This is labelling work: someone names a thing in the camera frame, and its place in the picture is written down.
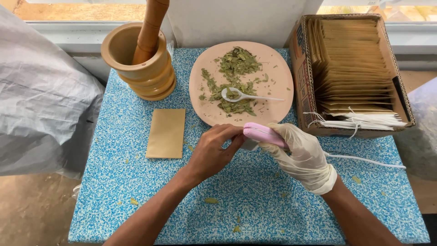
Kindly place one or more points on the row of brown paper envelopes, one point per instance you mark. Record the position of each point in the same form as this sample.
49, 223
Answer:
355, 65

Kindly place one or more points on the person's right fingers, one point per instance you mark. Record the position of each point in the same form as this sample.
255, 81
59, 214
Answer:
278, 136

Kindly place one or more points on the blue speckled table cover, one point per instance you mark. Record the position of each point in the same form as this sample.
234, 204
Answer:
239, 191

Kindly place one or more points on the person's left hand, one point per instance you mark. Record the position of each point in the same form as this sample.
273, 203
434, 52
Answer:
208, 153

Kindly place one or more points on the wooden pestle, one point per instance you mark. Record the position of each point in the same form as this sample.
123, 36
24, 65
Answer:
150, 30

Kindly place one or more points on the white window frame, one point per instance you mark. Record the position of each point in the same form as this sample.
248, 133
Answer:
68, 36

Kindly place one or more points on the person's right hand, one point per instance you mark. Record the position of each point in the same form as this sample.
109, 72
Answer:
304, 159

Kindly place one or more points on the white plastic spoon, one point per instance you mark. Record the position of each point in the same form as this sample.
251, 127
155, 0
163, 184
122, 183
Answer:
244, 96

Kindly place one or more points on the wooden mortar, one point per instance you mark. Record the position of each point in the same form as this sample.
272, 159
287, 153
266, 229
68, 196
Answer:
140, 65

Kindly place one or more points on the pink handheld bag sealer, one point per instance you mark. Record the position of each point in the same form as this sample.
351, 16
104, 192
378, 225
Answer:
264, 135

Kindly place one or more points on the cardboard box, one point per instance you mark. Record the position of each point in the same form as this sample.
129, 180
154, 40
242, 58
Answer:
307, 85

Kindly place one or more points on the grey plastic sack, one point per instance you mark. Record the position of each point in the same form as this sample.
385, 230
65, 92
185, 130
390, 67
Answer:
44, 99

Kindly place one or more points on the pile of dried green leaves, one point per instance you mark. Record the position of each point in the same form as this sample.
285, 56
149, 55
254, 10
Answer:
234, 82

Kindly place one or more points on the stack of white tea bags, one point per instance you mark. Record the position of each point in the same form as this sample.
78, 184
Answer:
365, 120

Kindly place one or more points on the small white tea bag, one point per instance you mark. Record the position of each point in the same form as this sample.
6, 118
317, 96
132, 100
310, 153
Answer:
249, 145

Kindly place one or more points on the brown paper envelope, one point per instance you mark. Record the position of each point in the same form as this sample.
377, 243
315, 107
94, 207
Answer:
166, 133

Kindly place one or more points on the pink round plate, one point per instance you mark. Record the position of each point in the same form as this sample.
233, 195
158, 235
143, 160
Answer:
240, 83

